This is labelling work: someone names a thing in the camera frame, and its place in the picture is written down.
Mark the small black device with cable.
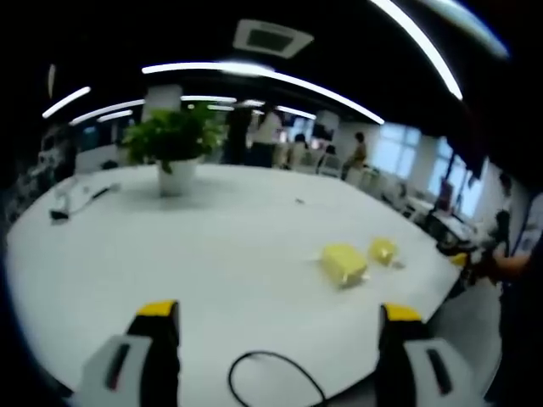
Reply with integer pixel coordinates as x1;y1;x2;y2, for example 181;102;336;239
48;182;122;222

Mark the green leafy plant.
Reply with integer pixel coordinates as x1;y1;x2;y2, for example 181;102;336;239
120;106;222;175

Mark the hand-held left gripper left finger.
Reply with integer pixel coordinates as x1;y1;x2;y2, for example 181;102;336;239
71;298;182;407

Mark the black cable loop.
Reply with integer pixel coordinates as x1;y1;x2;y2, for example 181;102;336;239
228;350;328;407

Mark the bright window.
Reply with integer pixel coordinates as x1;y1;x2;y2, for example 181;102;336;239
376;124;422;181

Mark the small yellow silicone block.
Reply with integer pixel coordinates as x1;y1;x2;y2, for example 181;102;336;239
367;237;402;269

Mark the person's own body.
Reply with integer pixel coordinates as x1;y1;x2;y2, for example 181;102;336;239
487;171;543;407

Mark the large yellow silicone block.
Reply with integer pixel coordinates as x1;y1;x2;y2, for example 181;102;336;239
319;243;370;290

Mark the white plant pot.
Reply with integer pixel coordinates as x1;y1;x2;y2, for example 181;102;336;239
156;155;201;198

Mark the white pillar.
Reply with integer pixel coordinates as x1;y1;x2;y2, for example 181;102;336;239
141;84;183;124

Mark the ceiling air conditioner vent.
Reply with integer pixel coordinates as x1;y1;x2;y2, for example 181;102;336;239
232;18;316;60

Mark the black office chair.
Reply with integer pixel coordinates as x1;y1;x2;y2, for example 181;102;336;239
423;209;473;255

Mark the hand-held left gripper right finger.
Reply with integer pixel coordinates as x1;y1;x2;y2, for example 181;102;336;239
374;302;485;407

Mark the long ceiling light strip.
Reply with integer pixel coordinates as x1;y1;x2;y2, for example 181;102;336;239
367;0;464;102
141;62;385;125

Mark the short ceiling light strip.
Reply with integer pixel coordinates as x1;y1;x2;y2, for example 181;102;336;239
42;86;92;120
69;98;146;126

